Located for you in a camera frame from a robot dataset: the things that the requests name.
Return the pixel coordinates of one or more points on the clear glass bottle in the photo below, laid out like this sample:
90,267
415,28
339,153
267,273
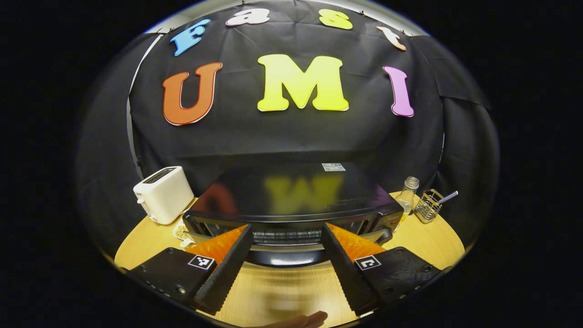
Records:
405,200

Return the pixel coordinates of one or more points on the small white utensil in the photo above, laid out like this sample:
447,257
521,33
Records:
448,197

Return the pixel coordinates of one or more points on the white toaster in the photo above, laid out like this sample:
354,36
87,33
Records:
166,196

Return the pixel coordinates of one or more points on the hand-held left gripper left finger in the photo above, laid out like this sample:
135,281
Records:
230,269

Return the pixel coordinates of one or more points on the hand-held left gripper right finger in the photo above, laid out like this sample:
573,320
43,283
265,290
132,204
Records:
344,269

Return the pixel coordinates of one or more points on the black electric oven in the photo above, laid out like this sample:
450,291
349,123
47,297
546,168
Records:
291,196

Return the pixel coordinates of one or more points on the black backdrop cloth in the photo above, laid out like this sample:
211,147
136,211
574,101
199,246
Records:
296,132

